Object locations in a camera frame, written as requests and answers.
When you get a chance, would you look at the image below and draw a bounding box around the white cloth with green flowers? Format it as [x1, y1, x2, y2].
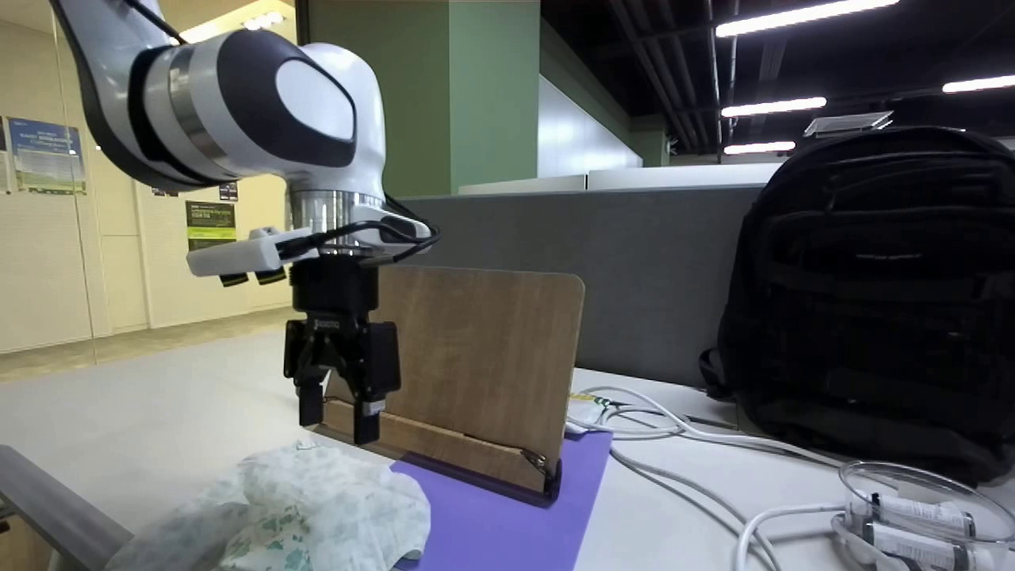
[105, 437, 434, 571]

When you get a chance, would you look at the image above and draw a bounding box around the green black wall sign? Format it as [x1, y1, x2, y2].
[185, 195, 240, 253]

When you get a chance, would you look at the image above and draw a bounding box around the green pillar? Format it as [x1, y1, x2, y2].
[298, 0, 547, 199]

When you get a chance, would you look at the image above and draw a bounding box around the black backpack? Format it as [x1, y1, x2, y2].
[699, 98, 1015, 489]

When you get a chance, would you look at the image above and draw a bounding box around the white power strip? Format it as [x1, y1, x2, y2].
[831, 489, 1015, 571]

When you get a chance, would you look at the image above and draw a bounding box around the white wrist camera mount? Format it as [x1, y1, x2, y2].
[188, 205, 425, 291]

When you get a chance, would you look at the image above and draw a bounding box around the long white cable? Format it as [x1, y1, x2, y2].
[564, 383, 786, 571]

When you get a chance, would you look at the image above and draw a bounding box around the grey partition panel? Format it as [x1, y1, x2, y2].
[400, 188, 783, 391]

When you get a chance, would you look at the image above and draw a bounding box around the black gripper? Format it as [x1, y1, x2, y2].
[281, 253, 404, 446]

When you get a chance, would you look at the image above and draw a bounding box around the blue wall poster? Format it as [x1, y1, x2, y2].
[2, 114, 90, 195]

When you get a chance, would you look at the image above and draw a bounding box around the purple paper mat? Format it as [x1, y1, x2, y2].
[391, 425, 616, 571]

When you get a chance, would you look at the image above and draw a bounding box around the wooden board stand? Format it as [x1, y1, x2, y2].
[321, 264, 589, 500]

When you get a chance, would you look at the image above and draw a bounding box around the long ceiling light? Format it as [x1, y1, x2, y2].
[719, 91, 831, 121]
[719, 138, 798, 157]
[713, 0, 901, 40]
[939, 71, 1015, 98]

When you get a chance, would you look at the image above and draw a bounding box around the black camera cable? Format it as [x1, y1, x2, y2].
[277, 211, 437, 265]

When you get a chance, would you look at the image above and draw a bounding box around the looped white cable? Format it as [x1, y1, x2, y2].
[734, 454, 1015, 571]

